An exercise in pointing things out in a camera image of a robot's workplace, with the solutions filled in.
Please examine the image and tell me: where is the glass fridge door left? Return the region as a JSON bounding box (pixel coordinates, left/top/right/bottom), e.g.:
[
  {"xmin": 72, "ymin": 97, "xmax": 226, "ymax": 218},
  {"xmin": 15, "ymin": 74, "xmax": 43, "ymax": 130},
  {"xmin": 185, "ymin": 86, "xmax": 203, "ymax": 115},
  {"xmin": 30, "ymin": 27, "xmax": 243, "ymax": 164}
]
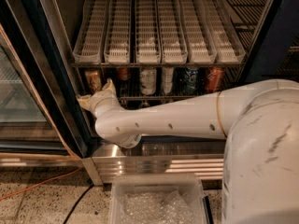
[{"xmin": 0, "ymin": 25, "xmax": 79, "ymax": 161}]

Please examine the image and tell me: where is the black cable left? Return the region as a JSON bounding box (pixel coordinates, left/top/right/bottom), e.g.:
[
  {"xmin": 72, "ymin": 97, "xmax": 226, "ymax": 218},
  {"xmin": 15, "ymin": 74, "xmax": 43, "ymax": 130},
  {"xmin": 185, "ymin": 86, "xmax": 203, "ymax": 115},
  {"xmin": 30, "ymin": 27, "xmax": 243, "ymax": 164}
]
[{"xmin": 63, "ymin": 184, "xmax": 95, "ymax": 224}]

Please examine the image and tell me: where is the clear shelf tray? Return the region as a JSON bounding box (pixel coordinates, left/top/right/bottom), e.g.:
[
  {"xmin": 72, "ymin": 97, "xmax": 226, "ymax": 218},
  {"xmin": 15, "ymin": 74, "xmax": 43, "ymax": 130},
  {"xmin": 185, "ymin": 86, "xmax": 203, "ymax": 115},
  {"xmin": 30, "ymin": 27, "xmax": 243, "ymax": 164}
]
[
  {"xmin": 73, "ymin": 0, "xmax": 109, "ymax": 63},
  {"xmin": 135, "ymin": 0, "xmax": 160, "ymax": 64},
  {"xmin": 179, "ymin": 0, "xmax": 217, "ymax": 64},
  {"xmin": 203, "ymin": 0, "xmax": 246, "ymax": 64},
  {"xmin": 104, "ymin": 0, "xmax": 131, "ymax": 64},
  {"xmin": 156, "ymin": 0, "xmax": 188, "ymax": 64}
]

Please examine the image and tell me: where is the white silver can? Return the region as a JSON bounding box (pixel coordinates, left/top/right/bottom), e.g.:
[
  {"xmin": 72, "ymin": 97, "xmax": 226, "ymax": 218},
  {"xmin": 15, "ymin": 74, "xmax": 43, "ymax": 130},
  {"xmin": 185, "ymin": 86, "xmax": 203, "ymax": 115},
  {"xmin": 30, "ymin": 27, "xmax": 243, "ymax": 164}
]
[{"xmin": 162, "ymin": 67, "xmax": 175, "ymax": 94}]

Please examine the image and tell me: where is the small orange can rear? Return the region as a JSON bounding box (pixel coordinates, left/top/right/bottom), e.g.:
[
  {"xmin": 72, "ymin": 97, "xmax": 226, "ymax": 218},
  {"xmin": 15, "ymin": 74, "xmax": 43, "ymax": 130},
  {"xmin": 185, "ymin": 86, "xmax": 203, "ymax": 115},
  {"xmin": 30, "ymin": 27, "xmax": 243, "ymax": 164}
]
[{"xmin": 117, "ymin": 68, "xmax": 131, "ymax": 81}]

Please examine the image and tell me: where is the orange red can right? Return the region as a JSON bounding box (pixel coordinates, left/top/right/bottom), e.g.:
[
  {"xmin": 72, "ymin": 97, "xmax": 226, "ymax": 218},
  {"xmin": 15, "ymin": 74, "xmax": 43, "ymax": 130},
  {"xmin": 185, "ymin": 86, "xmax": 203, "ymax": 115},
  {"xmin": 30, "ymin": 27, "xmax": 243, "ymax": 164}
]
[{"xmin": 206, "ymin": 67, "xmax": 224, "ymax": 93}]

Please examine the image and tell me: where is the clear plastic bin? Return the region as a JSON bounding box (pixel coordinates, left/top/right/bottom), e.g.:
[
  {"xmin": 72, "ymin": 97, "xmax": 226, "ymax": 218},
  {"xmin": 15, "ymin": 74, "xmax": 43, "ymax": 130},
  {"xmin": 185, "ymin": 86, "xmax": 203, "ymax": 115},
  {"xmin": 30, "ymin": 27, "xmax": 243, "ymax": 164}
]
[{"xmin": 107, "ymin": 174, "xmax": 210, "ymax": 224}]

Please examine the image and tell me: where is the blue can middle shelf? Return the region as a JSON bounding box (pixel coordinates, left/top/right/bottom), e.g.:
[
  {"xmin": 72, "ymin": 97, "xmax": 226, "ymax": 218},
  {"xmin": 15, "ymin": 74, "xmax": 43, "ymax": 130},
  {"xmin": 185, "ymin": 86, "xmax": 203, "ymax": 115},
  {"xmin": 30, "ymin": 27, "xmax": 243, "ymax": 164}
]
[{"xmin": 182, "ymin": 68, "xmax": 198, "ymax": 95}]

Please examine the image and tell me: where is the white green can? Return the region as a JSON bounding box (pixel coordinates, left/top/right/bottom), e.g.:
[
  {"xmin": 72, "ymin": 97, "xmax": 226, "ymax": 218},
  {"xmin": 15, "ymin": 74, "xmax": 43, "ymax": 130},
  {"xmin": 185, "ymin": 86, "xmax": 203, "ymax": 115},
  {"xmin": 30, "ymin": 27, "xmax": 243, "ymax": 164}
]
[{"xmin": 140, "ymin": 68, "xmax": 157, "ymax": 95}]

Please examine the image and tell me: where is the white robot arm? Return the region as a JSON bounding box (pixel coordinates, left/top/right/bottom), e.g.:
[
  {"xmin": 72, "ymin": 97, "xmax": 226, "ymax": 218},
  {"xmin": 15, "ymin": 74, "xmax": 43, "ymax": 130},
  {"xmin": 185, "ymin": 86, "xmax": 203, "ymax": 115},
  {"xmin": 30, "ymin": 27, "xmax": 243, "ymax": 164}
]
[{"xmin": 77, "ymin": 79, "xmax": 299, "ymax": 224}]

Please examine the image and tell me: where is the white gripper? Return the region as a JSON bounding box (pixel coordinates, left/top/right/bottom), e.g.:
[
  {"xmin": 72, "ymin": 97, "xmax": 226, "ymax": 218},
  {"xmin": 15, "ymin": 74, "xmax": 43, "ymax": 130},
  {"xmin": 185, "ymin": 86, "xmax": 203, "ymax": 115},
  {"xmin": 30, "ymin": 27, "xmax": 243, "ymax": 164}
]
[{"xmin": 76, "ymin": 78, "xmax": 118, "ymax": 112}]

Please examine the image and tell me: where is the orange tan can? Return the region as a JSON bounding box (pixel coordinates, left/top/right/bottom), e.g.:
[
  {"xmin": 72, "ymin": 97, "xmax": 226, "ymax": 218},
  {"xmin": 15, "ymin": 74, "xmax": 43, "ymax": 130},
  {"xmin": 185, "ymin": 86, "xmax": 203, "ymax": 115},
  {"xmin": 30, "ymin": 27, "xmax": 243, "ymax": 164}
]
[{"xmin": 85, "ymin": 70, "xmax": 102, "ymax": 93}]

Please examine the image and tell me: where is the orange cable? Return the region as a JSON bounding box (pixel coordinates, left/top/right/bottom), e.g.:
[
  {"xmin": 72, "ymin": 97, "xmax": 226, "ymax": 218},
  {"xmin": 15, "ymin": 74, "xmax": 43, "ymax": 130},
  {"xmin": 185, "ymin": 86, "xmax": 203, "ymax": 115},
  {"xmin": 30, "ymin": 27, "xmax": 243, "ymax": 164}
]
[{"xmin": 0, "ymin": 167, "xmax": 83, "ymax": 202}]

